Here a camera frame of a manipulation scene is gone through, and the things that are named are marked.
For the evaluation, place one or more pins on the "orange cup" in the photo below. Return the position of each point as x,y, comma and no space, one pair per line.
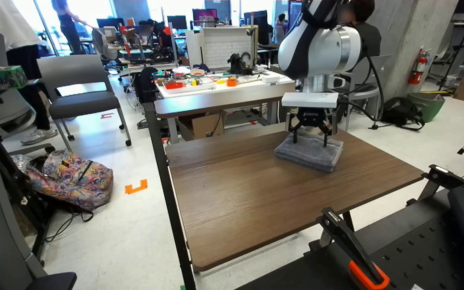
231,81

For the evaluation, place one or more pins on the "red fire extinguisher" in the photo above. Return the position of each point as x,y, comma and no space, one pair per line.
419,66

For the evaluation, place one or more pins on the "floral patterned bag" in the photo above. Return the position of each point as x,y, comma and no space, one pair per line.
71,181

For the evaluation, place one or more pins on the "white box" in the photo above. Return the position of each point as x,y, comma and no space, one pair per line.
271,77

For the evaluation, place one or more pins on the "white brick pattern panel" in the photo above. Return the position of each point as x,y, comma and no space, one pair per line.
222,46

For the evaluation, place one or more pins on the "green bin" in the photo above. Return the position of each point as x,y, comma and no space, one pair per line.
429,105

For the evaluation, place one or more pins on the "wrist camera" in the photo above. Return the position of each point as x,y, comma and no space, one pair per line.
309,100

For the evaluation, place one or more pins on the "red tray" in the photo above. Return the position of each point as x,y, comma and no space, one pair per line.
173,85

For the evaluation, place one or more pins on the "grey towel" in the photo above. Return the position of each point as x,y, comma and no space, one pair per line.
308,155

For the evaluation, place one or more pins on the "row of monitors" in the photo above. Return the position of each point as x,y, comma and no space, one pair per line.
177,21

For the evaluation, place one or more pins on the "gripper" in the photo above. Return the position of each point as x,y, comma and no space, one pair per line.
312,116

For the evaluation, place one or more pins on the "person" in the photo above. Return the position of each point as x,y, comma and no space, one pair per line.
22,48
371,36
69,28
282,22

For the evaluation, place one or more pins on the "table with white top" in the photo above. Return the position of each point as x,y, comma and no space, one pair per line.
216,100

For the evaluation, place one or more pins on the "black shelf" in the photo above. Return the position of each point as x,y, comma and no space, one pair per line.
463,40

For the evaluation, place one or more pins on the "black backpack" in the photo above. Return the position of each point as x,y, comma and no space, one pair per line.
401,112

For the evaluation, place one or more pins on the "white chair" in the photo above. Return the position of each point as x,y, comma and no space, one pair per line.
367,88

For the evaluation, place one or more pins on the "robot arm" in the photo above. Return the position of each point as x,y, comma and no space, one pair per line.
316,48

